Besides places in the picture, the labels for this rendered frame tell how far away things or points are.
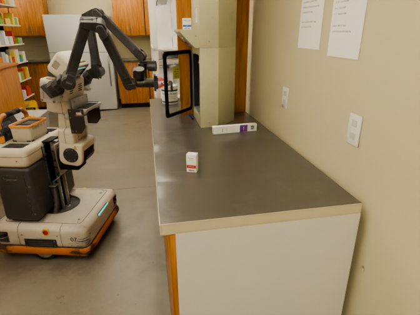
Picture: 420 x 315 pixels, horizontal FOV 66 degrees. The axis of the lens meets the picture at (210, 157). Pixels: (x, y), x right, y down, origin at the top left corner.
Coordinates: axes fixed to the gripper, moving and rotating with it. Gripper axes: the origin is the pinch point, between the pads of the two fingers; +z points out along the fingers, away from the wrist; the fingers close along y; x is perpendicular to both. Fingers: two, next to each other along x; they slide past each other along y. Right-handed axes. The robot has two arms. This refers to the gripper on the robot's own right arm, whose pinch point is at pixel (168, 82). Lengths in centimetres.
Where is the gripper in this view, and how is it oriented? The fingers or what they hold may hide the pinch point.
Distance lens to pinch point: 211.0
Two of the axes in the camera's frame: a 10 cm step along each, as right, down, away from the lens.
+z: 9.8, -0.7, 1.7
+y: 0.0, -9.3, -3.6
